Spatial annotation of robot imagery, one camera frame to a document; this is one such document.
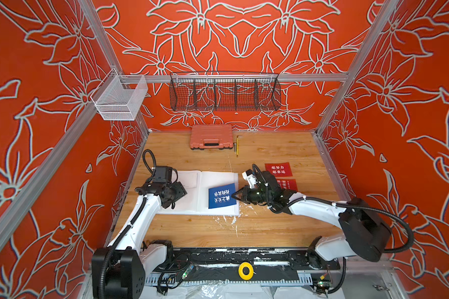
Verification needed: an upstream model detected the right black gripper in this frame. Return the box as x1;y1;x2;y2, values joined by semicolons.
232;183;275;204

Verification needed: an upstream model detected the blue card white text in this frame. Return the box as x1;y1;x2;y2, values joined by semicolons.
208;184;236;209

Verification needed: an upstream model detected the white photo album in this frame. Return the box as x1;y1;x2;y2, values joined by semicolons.
158;171;239;216

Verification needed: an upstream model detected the red card top row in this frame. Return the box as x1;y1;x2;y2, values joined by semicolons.
265;162;293;178

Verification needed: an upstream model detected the red card row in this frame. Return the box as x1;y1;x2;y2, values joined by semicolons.
265;162;293;178
277;178;298;191

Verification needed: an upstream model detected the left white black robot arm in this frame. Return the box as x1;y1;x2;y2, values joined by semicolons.
92;163;187;299

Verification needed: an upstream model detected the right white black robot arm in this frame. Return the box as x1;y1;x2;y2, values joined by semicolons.
232;166;415;270

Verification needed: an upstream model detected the red card middle row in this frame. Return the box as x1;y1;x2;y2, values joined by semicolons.
277;178;298;191

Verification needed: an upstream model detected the red plastic tool case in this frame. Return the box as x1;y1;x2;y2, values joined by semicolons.
190;124;234;150

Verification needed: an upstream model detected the yellow tape roll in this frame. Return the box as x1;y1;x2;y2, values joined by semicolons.
238;262;254;281

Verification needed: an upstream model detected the white mesh basket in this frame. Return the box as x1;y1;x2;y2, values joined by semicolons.
91;69;148;121

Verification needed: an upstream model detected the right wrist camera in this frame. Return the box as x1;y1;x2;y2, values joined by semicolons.
242;169;258;189

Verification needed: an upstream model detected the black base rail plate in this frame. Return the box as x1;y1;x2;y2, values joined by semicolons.
145;247;342;289

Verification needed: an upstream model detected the black wire basket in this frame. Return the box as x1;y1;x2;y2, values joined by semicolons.
169;71;282;112

